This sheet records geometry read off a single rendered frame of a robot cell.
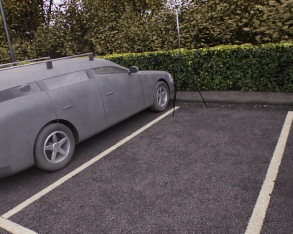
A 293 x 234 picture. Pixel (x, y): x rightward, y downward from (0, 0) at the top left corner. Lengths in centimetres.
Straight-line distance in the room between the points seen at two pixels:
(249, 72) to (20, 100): 492
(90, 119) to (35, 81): 96
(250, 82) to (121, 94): 323
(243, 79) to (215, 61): 82
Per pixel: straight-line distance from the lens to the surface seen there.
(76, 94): 409
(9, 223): 323
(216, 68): 693
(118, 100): 472
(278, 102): 613
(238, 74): 683
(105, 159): 404
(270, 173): 344
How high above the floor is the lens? 164
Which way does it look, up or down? 17 degrees down
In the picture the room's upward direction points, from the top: 7 degrees counter-clockwise
